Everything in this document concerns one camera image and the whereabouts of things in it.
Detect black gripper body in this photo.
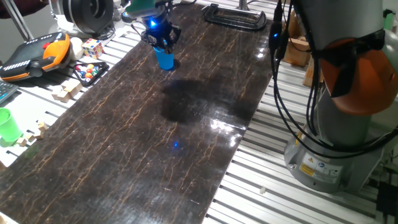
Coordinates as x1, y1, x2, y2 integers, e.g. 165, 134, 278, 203
141, 12, 175, 38

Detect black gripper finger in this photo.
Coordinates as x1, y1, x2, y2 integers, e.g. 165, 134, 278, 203
141, 29, 161, 50
163, 26, 182, 54

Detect blue plastic cup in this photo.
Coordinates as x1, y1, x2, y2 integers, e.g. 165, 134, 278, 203
154, 46, 175, 71

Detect green plastic cup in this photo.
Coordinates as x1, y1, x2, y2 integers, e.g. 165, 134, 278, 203
0, 107, 24, 147

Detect colourful puzzle cube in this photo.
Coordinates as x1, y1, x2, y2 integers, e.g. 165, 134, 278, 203
81, 37, 105, 60

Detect black metal clamp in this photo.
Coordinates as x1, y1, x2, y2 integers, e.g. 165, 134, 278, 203
202, 2, 267, 31

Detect black triangle rack with balls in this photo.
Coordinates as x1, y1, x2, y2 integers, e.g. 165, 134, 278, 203
73, 61, 110, 87

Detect black filament spool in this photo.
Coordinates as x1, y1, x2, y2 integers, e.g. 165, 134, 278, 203
62, 0, 114, 35

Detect dark marble pattern mat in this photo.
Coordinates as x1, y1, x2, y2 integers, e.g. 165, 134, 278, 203
0, 2, 274, 224

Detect black orange teach pendant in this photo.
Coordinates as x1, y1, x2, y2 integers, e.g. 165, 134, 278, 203
0, 30, 72, 82

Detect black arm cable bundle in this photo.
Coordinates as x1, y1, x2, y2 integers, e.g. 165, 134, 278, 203
269, 0, 398, 159

